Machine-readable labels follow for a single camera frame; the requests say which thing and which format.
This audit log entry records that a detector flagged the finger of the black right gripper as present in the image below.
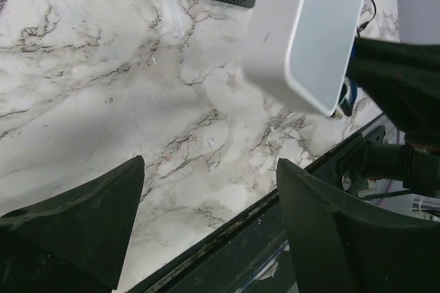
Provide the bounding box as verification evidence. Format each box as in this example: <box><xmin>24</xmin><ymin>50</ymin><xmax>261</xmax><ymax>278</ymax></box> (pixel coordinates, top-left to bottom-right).
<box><xmin>346</xmin><ymin>37</ymin><xmax>439</xmax><ymax>142</ymax></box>

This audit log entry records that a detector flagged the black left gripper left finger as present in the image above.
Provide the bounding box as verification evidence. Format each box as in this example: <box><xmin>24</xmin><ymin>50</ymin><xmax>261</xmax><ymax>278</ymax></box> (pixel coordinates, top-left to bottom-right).
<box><xmin>1</xmin><ymin>155</ymin><xmax>144</xmax><ymax>292</ymax></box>

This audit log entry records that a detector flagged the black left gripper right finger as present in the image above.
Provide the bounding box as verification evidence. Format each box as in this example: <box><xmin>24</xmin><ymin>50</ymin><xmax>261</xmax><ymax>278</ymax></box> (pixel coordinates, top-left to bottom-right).
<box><xmin>276</xmin><ymin>159</ymin><xmax>439</xmax><ymax>292</ymax></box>

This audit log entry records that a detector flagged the black ethernet cable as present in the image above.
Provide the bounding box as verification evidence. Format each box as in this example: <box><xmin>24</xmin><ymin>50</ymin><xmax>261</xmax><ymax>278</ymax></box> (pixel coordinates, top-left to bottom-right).
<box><xmin>333</xmin><ymin>83</ymin><xmax>357</xmax><ymax>118</ymax></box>

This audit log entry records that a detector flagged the white grey small switch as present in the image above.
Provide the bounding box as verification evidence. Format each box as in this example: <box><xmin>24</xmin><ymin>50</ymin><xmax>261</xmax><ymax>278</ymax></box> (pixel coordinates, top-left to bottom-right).
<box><xmin>241</xmin><ymin>0</ymin><xmax>364</xmax><ymax>117</ymax></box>

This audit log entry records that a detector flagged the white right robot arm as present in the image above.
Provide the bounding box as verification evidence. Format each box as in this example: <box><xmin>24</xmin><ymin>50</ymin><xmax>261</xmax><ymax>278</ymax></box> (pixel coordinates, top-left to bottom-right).
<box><xmin>276</xmin><ymin>38</ymin><xmax>439</xmax><ymax>292</ymax></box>

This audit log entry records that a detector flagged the small black power adapter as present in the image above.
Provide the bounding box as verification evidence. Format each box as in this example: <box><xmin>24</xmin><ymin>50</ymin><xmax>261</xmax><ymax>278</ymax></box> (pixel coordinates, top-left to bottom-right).
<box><xmin>356</xmin><ymin>0</ymin><xmax>377</xmax><ymax>37</ymax></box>

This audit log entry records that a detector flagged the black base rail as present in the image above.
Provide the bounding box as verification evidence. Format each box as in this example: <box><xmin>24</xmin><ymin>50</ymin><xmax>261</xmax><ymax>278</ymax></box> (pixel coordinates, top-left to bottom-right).
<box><xmin>130</xmin><ymin>113</ymin><xmax>440</xmax><ymax>293</ymax></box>

